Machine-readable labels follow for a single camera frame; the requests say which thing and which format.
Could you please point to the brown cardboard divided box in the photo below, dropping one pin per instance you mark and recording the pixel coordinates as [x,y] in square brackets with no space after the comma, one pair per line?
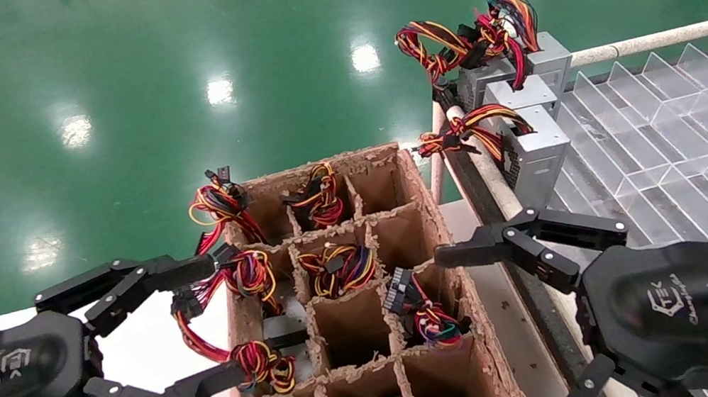
[388,185]

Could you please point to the white rack leg pipe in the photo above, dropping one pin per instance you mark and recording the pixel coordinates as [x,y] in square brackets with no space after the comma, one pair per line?
[438,163]

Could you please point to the black pipe joint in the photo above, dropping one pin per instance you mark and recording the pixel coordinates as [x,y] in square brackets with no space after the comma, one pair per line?
[443,97]

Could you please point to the clear acrylic divided tray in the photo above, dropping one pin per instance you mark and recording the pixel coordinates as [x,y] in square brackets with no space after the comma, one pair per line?
[658,126]

